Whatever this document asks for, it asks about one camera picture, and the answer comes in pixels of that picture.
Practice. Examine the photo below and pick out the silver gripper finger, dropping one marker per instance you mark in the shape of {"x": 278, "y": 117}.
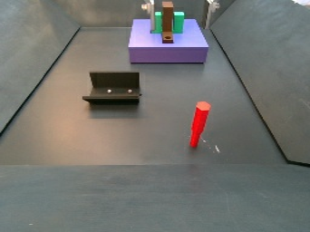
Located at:
{"x": 148, "y": 6}
{"x": 212, "y": 6}

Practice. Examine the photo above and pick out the red hexagonal peg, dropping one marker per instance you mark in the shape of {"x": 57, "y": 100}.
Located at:
{"x": 200, "y": 115}

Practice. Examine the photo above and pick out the brown board with hole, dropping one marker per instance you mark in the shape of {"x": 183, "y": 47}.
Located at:
{"x": 167, "y": 22}

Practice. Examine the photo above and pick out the green block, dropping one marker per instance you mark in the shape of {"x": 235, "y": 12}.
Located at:
{"x": 177, "y": 23}

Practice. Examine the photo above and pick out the purple base block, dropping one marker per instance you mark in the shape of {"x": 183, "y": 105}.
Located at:
{"x": 147, "y": 49}

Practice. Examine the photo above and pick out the black angle bracket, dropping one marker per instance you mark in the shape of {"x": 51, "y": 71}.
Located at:
{"x": 113, "y": 86}

